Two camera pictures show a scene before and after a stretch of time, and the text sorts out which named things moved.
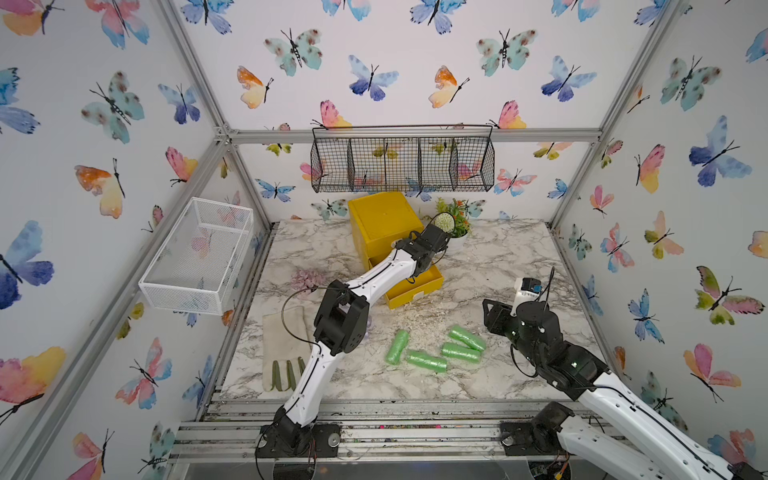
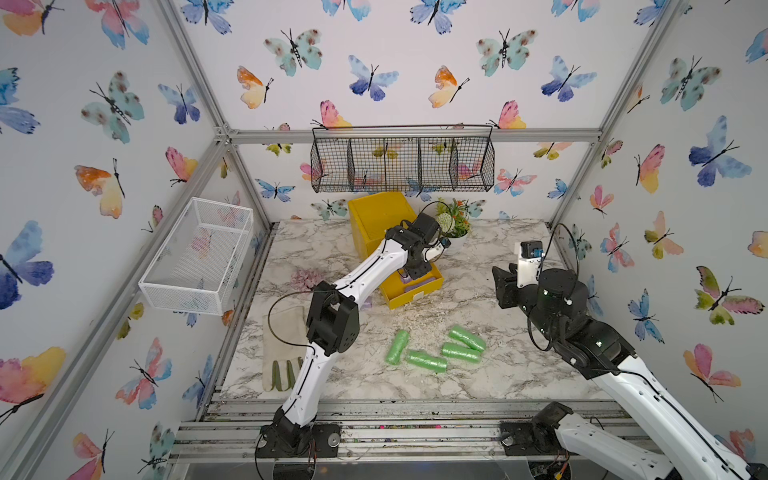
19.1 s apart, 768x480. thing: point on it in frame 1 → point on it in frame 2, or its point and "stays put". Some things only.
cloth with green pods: (287, 343) stays put
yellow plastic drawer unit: (380, 220) stays put
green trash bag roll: (461, 352) stays put
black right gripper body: (506, 324) → (530, 304)
